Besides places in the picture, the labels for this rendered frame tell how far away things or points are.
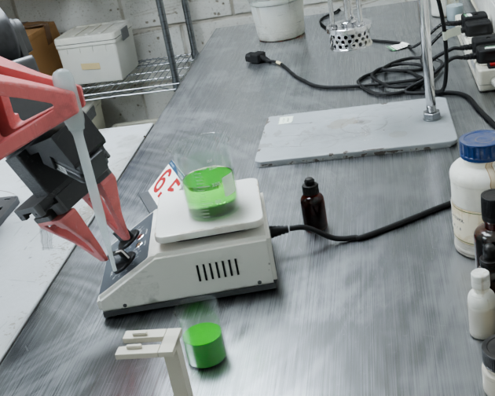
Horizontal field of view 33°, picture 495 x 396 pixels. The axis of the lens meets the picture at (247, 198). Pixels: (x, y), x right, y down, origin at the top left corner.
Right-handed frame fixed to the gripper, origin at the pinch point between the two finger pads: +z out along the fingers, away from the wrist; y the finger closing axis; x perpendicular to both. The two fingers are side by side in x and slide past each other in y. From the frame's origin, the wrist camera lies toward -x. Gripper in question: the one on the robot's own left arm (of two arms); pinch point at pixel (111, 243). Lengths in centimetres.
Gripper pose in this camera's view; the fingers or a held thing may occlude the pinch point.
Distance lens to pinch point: 90.8
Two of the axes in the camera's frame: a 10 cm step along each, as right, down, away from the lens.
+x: -5.7, 0.9, 8.2
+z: 5.6, 7.7, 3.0
